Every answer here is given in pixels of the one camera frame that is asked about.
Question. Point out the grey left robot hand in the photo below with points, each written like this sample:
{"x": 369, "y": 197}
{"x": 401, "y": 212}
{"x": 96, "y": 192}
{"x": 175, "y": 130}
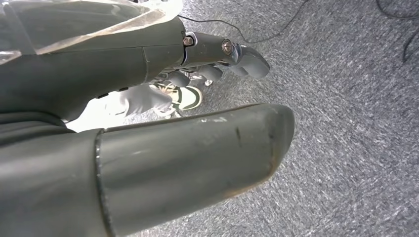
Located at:
{"x": 82, "y": 75}

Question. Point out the person's leg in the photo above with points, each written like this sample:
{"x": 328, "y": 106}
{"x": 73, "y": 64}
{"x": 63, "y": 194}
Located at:
{"x": 140, "y": 99}

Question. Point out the person's foot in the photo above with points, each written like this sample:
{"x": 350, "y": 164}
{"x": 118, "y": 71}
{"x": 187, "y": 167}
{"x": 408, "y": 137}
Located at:
{"x": 188, "y": 98}

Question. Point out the white flat object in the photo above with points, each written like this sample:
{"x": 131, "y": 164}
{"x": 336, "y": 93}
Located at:
{"x": 98, "y": 114}

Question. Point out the clear plastic wrist wrap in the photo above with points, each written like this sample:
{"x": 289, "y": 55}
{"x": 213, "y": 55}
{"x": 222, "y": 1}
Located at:
{"x": 163, "y": 6}

